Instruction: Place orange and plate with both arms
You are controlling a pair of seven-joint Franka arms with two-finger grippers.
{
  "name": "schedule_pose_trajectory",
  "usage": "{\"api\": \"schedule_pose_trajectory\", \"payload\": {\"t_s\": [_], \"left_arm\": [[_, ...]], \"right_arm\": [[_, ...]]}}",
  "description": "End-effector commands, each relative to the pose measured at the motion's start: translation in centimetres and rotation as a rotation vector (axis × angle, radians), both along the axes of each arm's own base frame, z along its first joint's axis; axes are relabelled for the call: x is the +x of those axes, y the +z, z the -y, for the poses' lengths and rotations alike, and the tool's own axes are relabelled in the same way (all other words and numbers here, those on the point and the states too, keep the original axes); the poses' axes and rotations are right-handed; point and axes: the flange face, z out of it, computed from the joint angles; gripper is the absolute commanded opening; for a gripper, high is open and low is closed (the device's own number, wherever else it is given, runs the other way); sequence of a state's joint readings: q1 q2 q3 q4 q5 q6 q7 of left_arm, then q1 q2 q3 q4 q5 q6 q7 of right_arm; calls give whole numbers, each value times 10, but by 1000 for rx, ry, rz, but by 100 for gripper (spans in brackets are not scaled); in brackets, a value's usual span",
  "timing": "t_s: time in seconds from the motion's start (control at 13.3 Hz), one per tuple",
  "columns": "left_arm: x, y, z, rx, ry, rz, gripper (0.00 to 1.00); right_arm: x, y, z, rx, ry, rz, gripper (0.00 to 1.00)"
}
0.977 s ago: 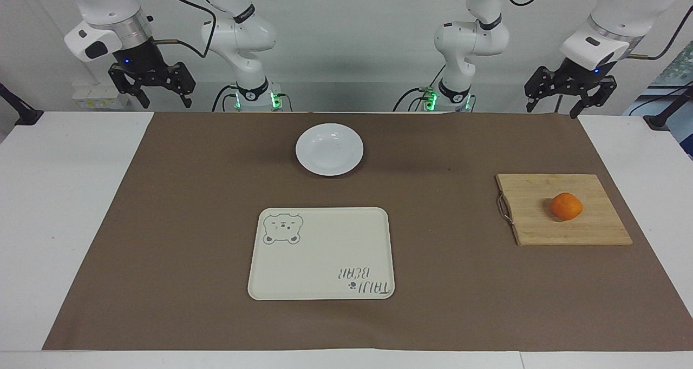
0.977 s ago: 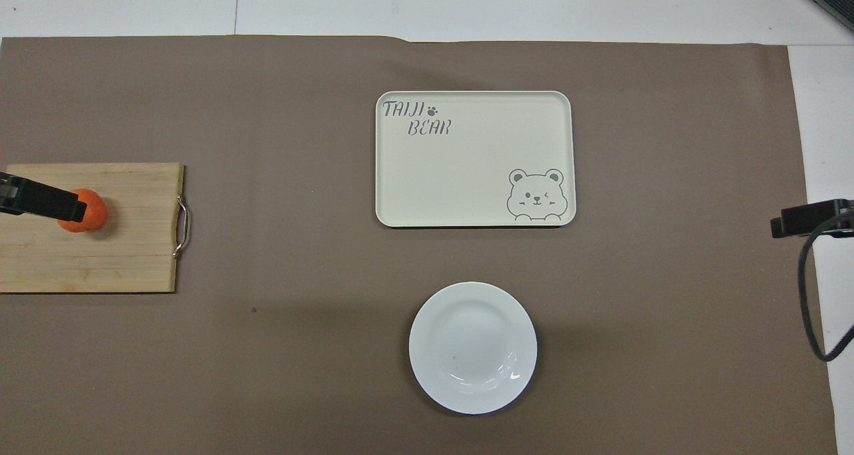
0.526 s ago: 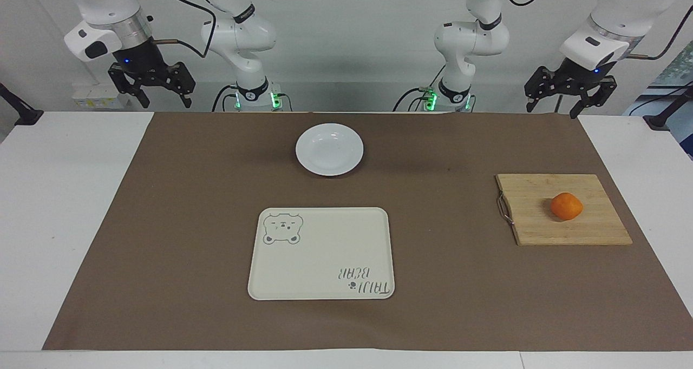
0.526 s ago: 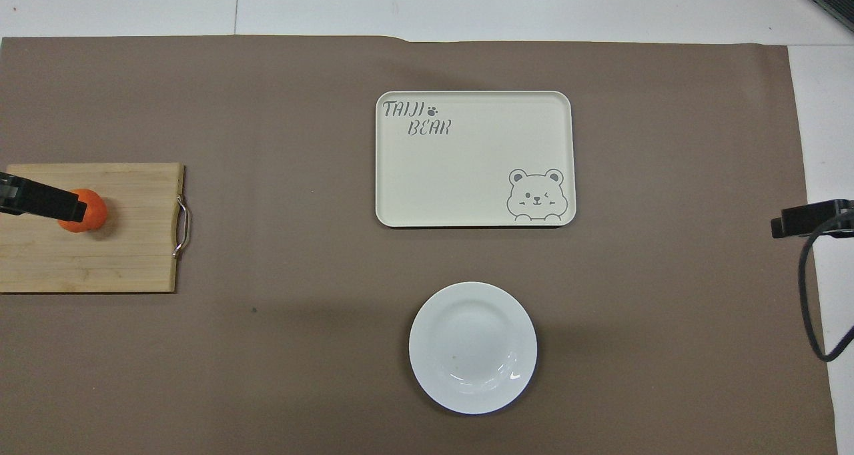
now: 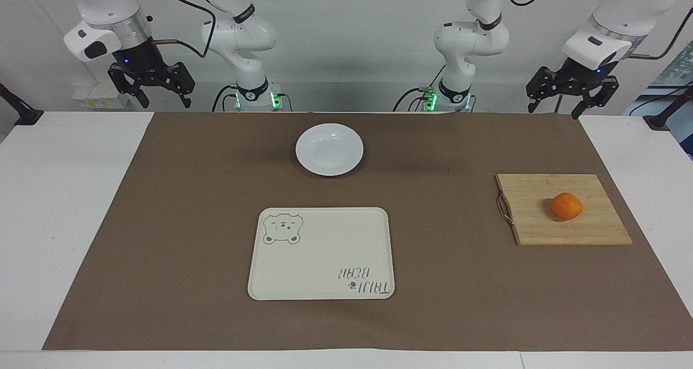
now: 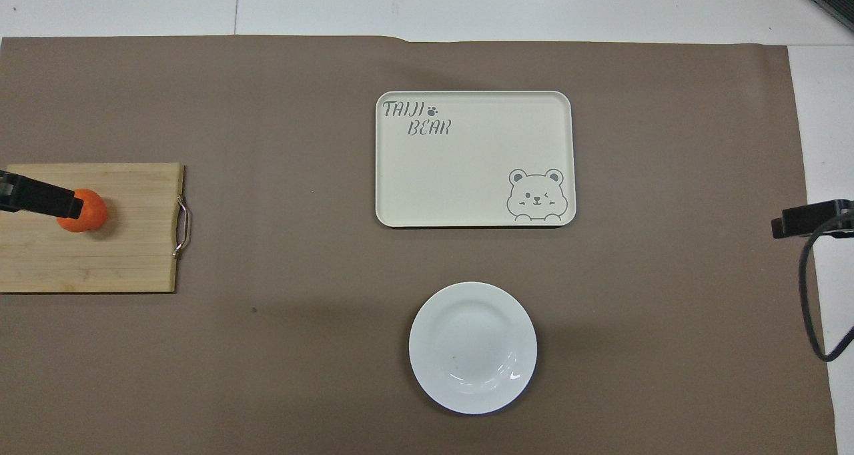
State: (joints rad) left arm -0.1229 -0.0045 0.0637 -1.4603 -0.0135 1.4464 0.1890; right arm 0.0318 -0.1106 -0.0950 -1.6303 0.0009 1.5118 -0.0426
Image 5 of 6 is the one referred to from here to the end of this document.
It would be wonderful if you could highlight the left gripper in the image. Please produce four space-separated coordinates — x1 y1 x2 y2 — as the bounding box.
526 57 620 120

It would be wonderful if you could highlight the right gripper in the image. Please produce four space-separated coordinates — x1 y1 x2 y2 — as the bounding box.
107 38 196 109

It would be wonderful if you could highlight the orange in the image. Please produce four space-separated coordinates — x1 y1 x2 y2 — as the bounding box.
550 192 585 222

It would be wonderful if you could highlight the white round plate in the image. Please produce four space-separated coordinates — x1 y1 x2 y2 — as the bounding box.
295 122 365 177

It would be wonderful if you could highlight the white box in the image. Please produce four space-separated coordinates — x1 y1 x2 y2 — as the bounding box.
71 84 131 110

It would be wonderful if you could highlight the black stand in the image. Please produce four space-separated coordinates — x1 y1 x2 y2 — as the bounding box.
643 84 693 132
0 81 44 127

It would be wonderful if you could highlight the wooden cutting board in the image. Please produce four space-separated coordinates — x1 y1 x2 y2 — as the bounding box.
495 173 633 247

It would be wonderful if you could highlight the cream tray with bear print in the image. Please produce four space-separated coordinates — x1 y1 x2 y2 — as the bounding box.
247 207 396 301

